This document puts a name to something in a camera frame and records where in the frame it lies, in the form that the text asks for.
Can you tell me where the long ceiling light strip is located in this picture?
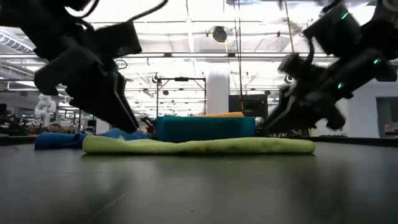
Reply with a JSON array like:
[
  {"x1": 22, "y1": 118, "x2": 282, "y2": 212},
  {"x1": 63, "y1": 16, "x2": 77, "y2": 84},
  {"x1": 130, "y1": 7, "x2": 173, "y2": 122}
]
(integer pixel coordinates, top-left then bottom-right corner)
[{"x1": 0, "y1": 52, "x2": 338, "y2": 60}]

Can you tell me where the white building column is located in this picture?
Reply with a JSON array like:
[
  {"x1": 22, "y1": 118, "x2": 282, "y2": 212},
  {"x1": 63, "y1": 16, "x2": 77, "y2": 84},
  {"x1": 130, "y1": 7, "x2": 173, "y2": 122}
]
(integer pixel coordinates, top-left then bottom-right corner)
[{"x1": 205, "y1": 63, "x2": 231, "y2": 115}]

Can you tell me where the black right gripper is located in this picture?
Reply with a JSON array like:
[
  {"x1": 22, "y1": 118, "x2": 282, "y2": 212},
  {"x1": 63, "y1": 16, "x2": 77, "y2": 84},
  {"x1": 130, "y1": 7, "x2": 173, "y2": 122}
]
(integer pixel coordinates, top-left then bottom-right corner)
[{"x1": 262, "y1": 73, "x2": 355, "y2": 133}]

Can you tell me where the blue plastic bin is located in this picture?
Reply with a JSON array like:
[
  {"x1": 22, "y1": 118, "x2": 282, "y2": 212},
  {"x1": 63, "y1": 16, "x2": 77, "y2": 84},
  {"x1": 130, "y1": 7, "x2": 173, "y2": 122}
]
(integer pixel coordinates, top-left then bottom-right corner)
[{"x1": 156, "y1": 116, "x2": 256, "y2": 143}]

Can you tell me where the large black cord reel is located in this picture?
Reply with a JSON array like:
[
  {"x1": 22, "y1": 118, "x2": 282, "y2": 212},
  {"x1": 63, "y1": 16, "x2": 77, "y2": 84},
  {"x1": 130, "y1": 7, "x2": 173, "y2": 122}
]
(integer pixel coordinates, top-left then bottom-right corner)
[{"x1": 212, "y1": 26, "x2": 228, "y2": 44}]

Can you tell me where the black metal frame rig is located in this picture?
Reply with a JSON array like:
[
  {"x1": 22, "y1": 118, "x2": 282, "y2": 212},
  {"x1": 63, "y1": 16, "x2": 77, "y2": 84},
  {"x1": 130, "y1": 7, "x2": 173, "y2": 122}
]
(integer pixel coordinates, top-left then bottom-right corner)
[{"x1": 155, "y1": 77, "x2": 208, "y2": 118}]

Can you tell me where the black cabinet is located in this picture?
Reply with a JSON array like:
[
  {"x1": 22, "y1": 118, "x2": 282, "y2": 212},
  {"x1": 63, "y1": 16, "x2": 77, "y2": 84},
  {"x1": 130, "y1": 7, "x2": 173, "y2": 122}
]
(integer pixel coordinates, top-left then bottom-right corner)
[{"x1": 228, "y1": 93, "x2": 269, "y2": 119}]

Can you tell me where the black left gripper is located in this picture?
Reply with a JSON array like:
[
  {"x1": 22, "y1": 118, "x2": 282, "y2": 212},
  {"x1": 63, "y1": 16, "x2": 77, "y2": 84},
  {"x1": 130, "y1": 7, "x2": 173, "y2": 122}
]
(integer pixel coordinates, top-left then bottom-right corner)
[{"x1": 33, "y1": 45, "x2": 140, "y2": 134}]

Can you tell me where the white humanoid robot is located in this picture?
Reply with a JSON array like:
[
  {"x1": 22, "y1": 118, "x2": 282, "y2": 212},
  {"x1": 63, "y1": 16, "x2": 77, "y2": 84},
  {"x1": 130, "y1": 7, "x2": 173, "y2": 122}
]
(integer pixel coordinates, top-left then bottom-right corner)
[{"x1": 33, "y1": 93, "x2": 57, "y2": 128}]

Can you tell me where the green microfiber towel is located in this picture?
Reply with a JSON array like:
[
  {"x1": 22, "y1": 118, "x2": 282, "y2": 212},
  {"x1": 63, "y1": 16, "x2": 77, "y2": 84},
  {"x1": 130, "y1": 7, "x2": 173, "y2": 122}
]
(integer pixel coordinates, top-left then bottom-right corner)
[{"x1": 82, "y1": 135, "x2": 317, "y2": 156}]

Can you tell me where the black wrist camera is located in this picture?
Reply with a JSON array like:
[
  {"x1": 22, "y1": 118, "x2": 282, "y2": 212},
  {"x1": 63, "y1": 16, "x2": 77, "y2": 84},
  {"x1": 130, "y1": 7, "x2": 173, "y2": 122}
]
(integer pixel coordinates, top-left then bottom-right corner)
[
  {"x1": 277, "y1": 52, "x2": 326, "y2": 82},
  {"x1": 93, "y1": 20, "x2": 143, "y2": 60}
]

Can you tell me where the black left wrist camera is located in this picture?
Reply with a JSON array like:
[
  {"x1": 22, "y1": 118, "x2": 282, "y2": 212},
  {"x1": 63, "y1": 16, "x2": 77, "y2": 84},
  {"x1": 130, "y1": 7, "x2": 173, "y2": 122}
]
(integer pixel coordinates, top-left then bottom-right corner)
[{"x1": 93, "y1": 20, "x2": 143, "y2": 60}]

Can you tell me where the orange microfiber towel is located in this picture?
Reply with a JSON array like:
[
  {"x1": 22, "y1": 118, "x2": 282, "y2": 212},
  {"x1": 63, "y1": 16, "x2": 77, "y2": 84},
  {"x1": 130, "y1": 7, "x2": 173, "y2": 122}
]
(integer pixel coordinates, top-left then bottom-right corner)
[{"x1": 198, "y1": 111, "x2": 245, "y2": 118}]

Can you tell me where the blue microfiber towel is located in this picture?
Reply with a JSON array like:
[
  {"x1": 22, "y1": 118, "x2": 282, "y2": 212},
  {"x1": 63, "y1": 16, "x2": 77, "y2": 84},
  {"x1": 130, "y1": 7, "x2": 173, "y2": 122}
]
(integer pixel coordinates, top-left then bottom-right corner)
[{"x1": 34, "y1": 128, "x2": 152, "y2": 150}]

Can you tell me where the silver ventilation duct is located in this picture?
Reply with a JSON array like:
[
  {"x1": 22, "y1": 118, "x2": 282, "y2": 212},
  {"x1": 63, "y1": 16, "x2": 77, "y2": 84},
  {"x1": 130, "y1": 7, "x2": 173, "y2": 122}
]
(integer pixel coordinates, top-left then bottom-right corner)
[{"x1": 0, "y1": 30, "x2": 35, "y2": 54}]

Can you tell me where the black hanging cable ring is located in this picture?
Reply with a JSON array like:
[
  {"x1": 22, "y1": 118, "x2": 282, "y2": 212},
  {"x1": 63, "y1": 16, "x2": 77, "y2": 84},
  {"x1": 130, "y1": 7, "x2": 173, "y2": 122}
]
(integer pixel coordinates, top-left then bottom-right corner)
[{"x1": 114, "y1": 58, "x2": 129, "y2": 70}]

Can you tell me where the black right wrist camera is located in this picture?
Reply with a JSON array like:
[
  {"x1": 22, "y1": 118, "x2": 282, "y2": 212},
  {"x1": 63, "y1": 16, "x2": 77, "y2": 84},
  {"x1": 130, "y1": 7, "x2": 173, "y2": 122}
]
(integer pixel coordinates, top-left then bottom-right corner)
[{"x1": 277, "y1": 52, "x2": 326, "y2": 82}]

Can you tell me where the black hanging cable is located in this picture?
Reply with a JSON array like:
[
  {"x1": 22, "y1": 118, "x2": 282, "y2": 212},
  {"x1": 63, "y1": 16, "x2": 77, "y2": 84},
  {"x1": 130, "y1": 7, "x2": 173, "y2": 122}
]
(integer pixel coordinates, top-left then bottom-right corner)
[{"x1": 232, "y1": 0, "x2": 247, "y2": 118}]

